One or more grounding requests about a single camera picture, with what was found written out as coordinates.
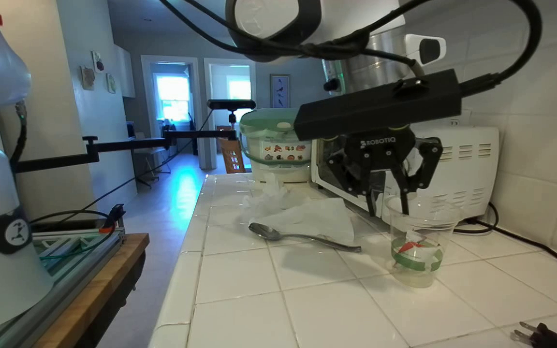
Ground black stereo camera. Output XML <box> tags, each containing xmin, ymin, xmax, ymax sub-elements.
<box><xmin>204</xmin><ymin>96</ymin><xmax>258</xmax><ymax>125</ymax></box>

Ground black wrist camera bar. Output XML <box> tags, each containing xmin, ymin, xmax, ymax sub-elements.
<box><xmin>291</xmin><ymin>67</ymin><xmax>465</xmax><ymax>142</ymax></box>

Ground metal spoon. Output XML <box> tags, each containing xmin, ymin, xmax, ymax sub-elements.
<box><xmin>247</xmin><ymin>220</ymin><xmax>365</xmax><ymax>255</ymax></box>

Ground framed wall picture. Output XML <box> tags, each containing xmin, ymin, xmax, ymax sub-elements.
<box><xmin>268</xmin><ymin>71</ymin><xmax>293</xmax><ymax>110</ymax></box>

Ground brown wooden chair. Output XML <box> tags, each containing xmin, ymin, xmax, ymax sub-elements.
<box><xmin>216</xmin><ymin>135</ymin><xmax>247</xmax><ymax>175</ymax></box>

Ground white hanging wall cabinet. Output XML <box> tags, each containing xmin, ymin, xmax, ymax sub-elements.
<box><xmin>111</xmin><ymin>42</ymin><xmax>136</xmax><ymax>100</ymax></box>

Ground red and white sachet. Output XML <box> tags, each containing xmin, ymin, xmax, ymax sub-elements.
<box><xmin>394</xmin><ymin>237</ymin><xmax>429</xmax><ymax>258</ymax></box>

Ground black oven power cord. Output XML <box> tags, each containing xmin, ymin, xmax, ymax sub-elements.
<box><xmin>452</xmin><ymin>200</ymin><xmax>557</xmax><ymax>318</ymax></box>

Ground clear container with green lid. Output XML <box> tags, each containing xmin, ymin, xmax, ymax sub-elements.
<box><xmin>237</xmin><ymin>106</ymin><xmax>312</xmax><ymax>187</ymax></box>

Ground translucent white plastic bag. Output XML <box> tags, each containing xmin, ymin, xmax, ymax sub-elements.
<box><xmin>241</xmin><ymin>171</ymin><xmax>361</xmax><ymax>249</ymax></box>

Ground small white camera device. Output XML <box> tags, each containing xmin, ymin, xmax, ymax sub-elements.
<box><xmin>401</xmin><ymin>32</ymin><xmax>448</xmax><ymax>67</ymax></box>

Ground orange and black clamp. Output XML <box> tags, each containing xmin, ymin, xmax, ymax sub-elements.
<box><xmin>98</xmin><ymin>202</ymin><xmax>127</xmax><ymax>235</ymax></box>

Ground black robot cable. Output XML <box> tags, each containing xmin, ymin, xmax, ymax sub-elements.
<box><xmin>158</xmin><ymin>0</ymin><xmax>545</xmax><ymax>94</ymax></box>

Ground clear cup with green band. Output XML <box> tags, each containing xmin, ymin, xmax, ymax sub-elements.
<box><xmin>380</xmin><ymin>195</ymin><xmax>446</xmax><ymax>289</ymax></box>

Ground black power plug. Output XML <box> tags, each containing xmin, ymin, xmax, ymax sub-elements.
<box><xmin>508</xmin><ymin>318</ymin><xmax>557</xmax><ymax>348</ymax></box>

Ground thin black camera cable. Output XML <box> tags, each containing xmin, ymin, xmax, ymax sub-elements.
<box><xmin>28</xmin><ymin>106</ymin><xmax>216</xmax><ymax>226</ymax></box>

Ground white toaster oven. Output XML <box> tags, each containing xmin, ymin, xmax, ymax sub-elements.
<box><xmin>307</xmin><ymin>123</ymin><xmax>502</xmax><ymax>227</ymax></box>

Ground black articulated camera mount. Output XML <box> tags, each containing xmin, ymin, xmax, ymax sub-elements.
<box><xmin>11</xmin><ymin>125</ymin><xmax>235</xmax><ymax>175</ymax></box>

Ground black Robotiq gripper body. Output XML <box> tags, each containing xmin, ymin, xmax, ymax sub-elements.
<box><xmin>341</xmin><ymin>125</ymin><xmax>419</xmax><ymax>175</ymax></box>

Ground aluminium frame rail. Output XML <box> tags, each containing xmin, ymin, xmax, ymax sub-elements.
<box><xmin>0</xmin><ymin>220</ymin><xmax>129</xmax><ymax>348</ymax></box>

